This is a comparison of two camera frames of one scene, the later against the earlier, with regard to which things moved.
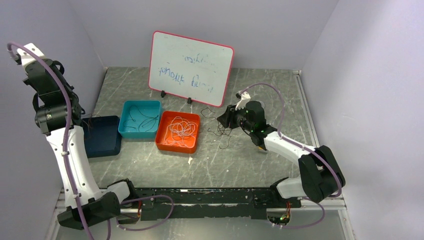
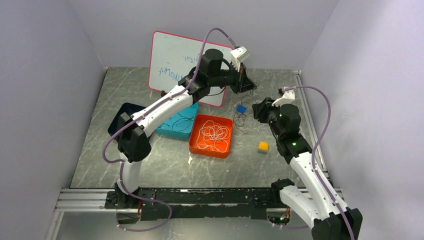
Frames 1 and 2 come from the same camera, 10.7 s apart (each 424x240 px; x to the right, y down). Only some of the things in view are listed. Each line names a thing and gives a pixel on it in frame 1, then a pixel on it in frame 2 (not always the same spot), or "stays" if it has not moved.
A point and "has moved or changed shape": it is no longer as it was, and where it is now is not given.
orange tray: [178, 132] → [211, 135]
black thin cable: [148, 129] has moved or changed shape
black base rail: [156, 204] stays
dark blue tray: [103, 136] → [128, 108]
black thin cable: [221, 133] has moved or changed shape
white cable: [181, 132] → [213, 137]
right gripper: [228, 116] → [260, 110]
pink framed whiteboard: [190, 68] stays
